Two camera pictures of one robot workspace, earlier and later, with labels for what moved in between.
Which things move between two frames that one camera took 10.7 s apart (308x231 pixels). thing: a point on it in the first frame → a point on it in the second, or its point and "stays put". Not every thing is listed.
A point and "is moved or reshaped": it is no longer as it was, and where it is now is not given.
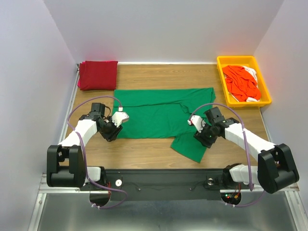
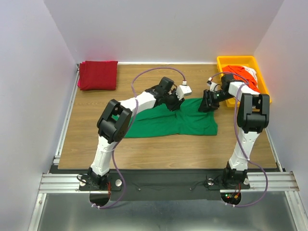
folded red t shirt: [98, 75] stays put
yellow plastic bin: [247, 61] stays put
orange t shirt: [240, 84] stays put
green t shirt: [164, 113] is moved or reshaped
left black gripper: [112, 134] → [173, 103]
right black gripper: [202, 139] → [208, 101]
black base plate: [124, 185] stays put
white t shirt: [252, 72] stays put
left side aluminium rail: [70, 104] stays put
